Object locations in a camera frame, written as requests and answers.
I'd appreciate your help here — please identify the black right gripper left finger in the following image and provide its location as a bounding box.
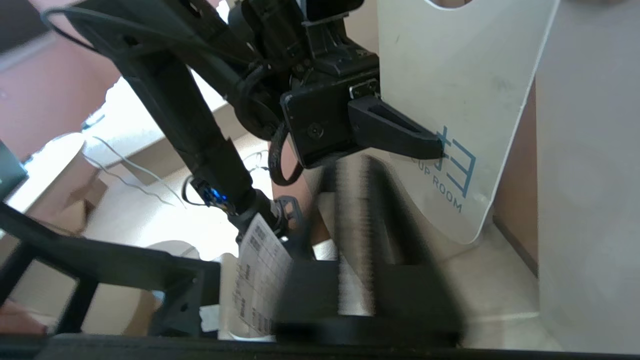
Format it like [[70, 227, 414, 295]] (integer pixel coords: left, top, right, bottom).
[[277, 160, 362, 346]]

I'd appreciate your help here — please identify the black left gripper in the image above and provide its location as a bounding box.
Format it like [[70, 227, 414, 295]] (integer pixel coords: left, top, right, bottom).
[[280, 50, 444, 169]]

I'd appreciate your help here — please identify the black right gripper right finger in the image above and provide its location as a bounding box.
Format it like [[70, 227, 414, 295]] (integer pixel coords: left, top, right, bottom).
[[360, 156, 466, 346]]

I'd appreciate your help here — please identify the blue and white door hanger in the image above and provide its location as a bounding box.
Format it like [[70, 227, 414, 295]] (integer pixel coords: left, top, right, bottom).
[[376, 0, 561, 246]]

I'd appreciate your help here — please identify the white printed paper label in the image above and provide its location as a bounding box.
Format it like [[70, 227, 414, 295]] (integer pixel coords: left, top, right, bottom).
[[220, 212, 293, 341]]

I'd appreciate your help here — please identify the round beige base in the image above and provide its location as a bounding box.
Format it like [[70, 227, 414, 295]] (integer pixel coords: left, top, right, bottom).
[[145, 240, 201, 261]]

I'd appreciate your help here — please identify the cardboard box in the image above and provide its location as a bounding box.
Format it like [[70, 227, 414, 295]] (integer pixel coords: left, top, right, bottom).
[[30, 177, 108, 236]]

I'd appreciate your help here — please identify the white low platform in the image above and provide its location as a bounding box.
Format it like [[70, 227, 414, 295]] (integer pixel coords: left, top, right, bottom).
[[82, 75, 236, 173]]

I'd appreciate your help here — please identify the white desk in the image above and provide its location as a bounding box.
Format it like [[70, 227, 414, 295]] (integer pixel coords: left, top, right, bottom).
[[0, 132, 86, 236]]

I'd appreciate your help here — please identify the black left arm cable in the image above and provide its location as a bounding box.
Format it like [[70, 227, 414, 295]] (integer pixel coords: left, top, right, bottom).
[[267, 120, 306, 187]]

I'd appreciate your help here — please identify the black metal truss frame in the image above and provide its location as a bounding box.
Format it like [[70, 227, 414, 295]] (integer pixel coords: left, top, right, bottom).
[[0, 200, 221, 346]]

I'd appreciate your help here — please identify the white floor cable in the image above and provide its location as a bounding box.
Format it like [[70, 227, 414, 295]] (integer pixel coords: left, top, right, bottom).
[[82, 136, 187, 208]]

